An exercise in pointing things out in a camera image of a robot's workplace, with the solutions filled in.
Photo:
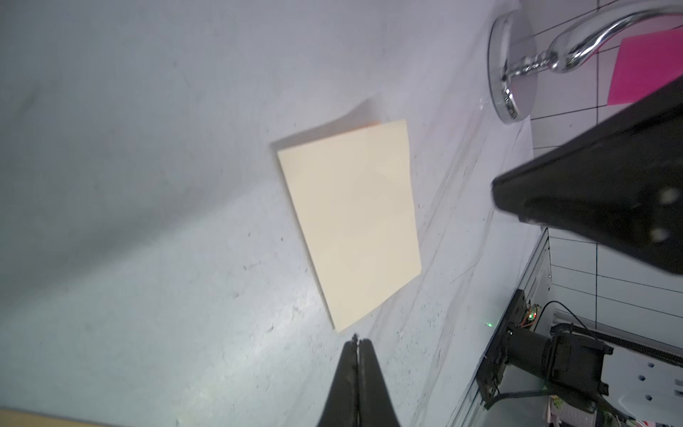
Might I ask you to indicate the pink plastic wine glass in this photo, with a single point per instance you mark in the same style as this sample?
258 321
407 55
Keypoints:
645 64

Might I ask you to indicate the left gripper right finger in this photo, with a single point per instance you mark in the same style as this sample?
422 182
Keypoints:
375 407

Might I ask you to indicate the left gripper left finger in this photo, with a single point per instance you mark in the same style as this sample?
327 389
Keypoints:
342 405

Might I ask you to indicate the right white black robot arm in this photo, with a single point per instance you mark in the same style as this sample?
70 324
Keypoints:
573 367

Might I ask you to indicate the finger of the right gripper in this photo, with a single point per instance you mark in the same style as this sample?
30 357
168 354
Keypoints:
618 184

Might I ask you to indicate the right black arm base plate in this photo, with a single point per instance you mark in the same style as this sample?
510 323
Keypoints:
513 345

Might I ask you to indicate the tan kraft envelope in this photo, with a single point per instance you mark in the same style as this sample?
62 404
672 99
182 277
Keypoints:
12 418

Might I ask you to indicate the chrome wire glass rack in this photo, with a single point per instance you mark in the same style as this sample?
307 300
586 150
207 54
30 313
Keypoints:
513 59

